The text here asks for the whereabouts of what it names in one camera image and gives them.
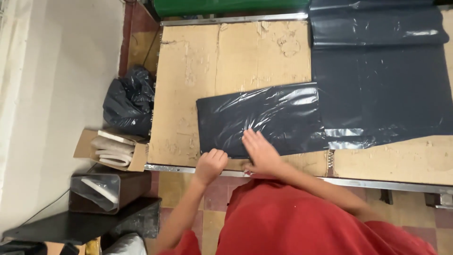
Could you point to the crumpled black plastic bag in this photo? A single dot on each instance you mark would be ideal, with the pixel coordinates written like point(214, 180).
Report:
point(130, 102)

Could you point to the person's right hand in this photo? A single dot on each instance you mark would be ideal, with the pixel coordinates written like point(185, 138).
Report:
point(262, 153)

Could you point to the open cardboard box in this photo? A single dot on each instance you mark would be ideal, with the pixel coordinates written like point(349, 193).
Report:
point(139, 159)

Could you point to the white plastic bag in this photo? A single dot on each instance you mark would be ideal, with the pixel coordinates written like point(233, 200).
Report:
point(125, 246)

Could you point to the large black plastic sheet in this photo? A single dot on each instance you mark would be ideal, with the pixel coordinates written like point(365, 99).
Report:
point(382, 78)

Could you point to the person's left hand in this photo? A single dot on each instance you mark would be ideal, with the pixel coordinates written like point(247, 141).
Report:
point(208, 168)

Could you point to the white folded cloth strips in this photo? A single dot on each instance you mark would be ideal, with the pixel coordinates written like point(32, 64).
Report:
point(113, 148)

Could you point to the person's red shirt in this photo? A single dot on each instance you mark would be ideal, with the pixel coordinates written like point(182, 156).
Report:
point(300, 223)

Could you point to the brown cardboard sheet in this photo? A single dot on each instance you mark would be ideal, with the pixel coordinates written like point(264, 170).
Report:
point(240, 70)

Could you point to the brown box with plastic liner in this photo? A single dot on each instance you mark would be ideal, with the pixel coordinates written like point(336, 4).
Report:
point(131, 187)

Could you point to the black plastic bag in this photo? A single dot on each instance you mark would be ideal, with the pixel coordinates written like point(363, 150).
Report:
point(130, 102)
point(262, 120)

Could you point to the person's left fingers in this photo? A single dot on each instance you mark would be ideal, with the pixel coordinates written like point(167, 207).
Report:
point(216, 155)

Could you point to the black flat board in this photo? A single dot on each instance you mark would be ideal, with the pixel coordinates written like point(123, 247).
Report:
point(81, 223)

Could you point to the metal frame work table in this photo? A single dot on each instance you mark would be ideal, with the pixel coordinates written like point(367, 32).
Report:
point(247, 19)

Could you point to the person's right fingers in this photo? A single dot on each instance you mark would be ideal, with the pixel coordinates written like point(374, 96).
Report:
point(252, 140)

